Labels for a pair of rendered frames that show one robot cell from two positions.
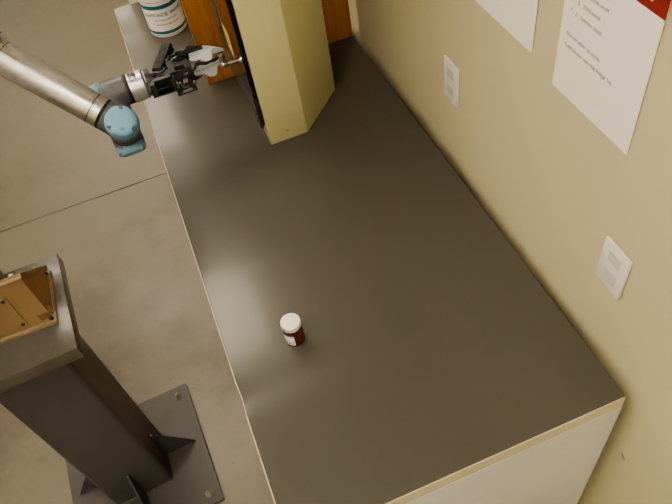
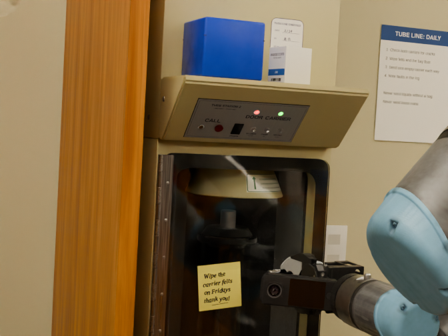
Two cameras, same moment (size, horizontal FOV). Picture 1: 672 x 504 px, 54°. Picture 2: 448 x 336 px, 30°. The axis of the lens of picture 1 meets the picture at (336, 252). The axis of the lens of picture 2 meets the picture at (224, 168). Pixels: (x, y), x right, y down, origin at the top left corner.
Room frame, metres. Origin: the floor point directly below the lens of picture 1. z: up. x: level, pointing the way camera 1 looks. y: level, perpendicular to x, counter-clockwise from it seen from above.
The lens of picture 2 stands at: (1.88, 1.53, 1.44)
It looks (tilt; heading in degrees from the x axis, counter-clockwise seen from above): 3 degrees down; 260
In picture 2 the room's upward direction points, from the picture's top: 3 degrees clockwise
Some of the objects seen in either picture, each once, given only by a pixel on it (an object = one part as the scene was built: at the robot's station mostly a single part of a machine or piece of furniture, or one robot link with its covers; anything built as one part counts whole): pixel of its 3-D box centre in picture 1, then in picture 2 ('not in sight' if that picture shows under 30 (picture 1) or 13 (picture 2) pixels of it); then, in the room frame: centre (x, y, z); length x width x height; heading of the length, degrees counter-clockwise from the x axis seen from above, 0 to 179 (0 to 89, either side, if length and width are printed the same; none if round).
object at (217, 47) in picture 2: not in sight; (222, 51); (1.67, 0.23, 1.56); 0.10 x 0.10 x 0.09; 12
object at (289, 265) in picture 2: (206, 55); (305, 265); (1.51, 0.22, 1.22); 0.09 x 0.06 x 0.03; 103
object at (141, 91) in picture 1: (139, 84); (363, 300); (1.47, 0.41, 1.20); 0.08 x 0.05 x 0.08; 13
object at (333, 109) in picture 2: not in sight; (264, 114); (1.59, 0.21, 1.46); 0.32 x 0.12 x 0.10; 12
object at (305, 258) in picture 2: (187, 56); (307, 268); (1.52, 0.27, 1.22); 0.09 x 0.02 x 0.05; 103
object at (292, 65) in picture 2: not in sight; (289, 66); (1.55, 0.20, 1.54); 0.05 x 0.05 x 0.06; 20
